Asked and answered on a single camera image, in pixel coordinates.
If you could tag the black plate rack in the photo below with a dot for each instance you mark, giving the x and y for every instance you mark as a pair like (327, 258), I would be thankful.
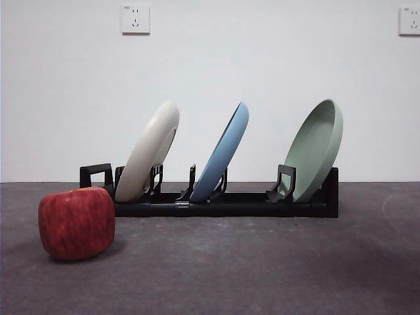
(229, 210)

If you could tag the red apple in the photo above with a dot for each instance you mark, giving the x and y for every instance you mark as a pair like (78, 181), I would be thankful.
(75, 223)

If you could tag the pale yellow plate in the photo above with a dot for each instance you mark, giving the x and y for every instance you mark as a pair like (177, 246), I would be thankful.
(144, 157)

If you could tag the white wall socket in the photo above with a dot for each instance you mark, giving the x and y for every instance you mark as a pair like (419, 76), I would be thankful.
(136, 19)
(410, 21)

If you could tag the blue plate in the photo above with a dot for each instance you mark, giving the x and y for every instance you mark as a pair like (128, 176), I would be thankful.
(220, 157)

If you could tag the green plate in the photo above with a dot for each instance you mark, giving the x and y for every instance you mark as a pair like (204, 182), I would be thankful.
(311, 147)

